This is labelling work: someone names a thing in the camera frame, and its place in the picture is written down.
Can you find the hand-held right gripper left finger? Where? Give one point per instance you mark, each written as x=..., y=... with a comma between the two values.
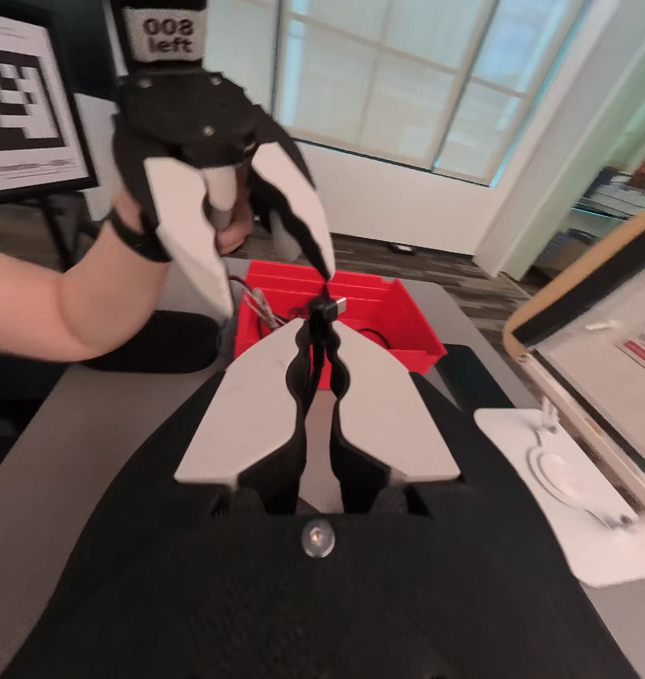
x=248, y=419

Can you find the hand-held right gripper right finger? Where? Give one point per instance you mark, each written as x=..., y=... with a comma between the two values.
x=396, y=419

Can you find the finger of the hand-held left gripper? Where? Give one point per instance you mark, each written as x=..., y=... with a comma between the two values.
x=190, y=223
x=296, y=201

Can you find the red plastic bin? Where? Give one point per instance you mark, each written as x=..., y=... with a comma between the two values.
x=396, y=323

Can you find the person's left forearm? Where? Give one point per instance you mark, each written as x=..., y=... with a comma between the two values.
x=62, y=307

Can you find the person's left hand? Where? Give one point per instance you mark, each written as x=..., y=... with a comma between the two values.
x=237, y=233

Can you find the black wristband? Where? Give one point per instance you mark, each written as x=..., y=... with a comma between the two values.
x=142, y=246

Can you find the dark flat pad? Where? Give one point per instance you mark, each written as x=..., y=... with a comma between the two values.
x=476, y=376

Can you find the small black floor box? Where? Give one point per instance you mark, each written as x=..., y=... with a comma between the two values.
x=402, y=248

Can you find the black chair armrest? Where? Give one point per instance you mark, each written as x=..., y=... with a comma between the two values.
x=152, y=345

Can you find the framed black-white marker sign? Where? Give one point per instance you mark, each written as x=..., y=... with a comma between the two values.
x=30, y=116

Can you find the large paned window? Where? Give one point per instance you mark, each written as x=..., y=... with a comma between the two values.
x=407, y=79

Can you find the white stand base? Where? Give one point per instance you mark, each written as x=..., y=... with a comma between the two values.
x=566, y=520

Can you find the wooden document stand board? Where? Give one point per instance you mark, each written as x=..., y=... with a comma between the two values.
x=608, y=345

